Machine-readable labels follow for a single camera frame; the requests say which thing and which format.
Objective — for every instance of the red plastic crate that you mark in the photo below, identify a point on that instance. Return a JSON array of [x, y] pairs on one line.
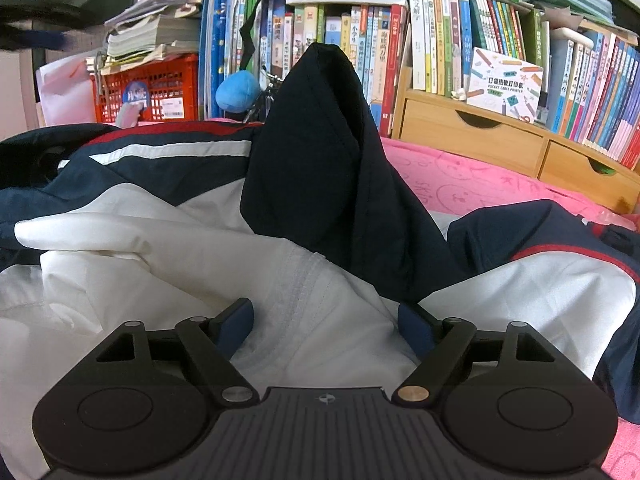
[[159, 91]]

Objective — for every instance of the stack of papers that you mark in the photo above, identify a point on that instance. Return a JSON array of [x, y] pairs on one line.
[[148, 31]]

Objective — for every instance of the small blue plush ball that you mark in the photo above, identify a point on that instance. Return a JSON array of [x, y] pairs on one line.
[[238, 92]]

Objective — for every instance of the wooden drawer shelf organizer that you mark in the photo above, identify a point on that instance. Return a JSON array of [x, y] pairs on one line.
[[427, 119]]

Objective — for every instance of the white label printer box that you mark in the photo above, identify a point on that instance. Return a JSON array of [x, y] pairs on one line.
[[504, 85]]

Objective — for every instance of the navy white red jacket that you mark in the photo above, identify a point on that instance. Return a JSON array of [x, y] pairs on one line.
[[305, 216]]

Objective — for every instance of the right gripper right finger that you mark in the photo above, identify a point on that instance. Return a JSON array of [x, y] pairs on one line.
[[442, 348]]

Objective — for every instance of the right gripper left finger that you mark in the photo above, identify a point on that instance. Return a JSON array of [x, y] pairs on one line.
[[209, 344]]

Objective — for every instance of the pink patterned bed sheet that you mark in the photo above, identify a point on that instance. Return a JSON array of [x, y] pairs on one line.
[[452, 184]]

